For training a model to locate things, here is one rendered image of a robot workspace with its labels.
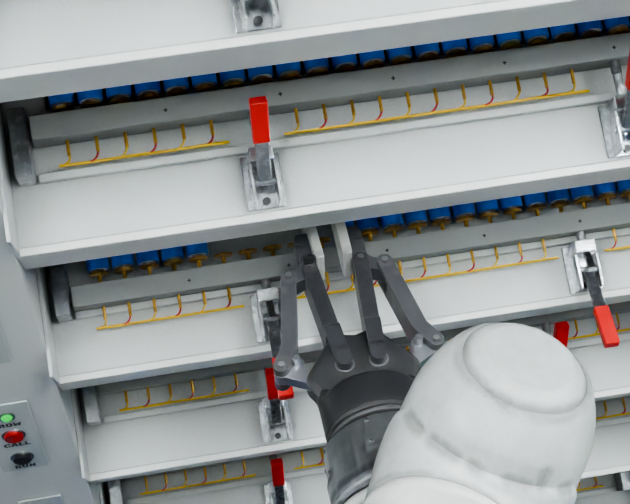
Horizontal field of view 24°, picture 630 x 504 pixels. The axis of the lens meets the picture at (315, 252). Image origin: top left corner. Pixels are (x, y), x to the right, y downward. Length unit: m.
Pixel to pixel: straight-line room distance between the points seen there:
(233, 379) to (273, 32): 0.55
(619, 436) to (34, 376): 0.68
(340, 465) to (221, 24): 0.31
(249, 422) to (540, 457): 0.62
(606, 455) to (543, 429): 0.82
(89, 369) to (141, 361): 0.04
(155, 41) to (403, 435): 0.28
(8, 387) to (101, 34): 0.40
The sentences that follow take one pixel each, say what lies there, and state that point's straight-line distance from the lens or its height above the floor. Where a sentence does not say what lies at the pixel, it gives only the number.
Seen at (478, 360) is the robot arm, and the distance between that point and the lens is 0.78.
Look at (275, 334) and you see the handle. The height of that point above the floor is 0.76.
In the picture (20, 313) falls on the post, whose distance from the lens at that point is 1.11.
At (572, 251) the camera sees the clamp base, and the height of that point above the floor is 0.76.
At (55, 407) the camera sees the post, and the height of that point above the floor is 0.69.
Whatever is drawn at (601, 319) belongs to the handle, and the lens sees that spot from 1.21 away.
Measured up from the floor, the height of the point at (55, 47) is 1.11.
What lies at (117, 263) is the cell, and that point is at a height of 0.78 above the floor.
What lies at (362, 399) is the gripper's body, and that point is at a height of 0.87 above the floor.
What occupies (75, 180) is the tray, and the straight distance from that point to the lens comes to 1.05.
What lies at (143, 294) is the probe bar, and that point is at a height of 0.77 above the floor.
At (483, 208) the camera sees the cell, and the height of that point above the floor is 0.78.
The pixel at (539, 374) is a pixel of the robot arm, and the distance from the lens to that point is 0.79.
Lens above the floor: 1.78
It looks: 57 degrees down
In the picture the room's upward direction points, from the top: straight up
